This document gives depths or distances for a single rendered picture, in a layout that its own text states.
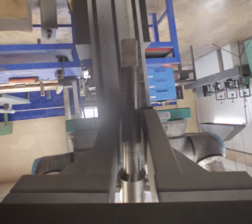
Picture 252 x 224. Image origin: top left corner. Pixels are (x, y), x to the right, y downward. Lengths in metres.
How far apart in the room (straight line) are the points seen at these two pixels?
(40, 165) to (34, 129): 6.45
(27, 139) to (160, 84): 6.04
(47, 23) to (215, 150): 1.97
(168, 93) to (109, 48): 1.18
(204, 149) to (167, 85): 1.29
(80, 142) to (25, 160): 6.72
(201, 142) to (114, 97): 0.58
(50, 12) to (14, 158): 6.15
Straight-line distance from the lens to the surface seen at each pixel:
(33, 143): 7.43
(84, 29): 1.39
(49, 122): 7.24
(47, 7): 2.33
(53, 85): 3.26
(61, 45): 1.93
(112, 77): 1.17
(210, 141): 1.09
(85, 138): 0.90
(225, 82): 5.22
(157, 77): 2.18
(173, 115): 0.98
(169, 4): 2.38
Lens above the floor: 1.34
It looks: 4 degrees down
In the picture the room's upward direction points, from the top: 174 degrees clockwise
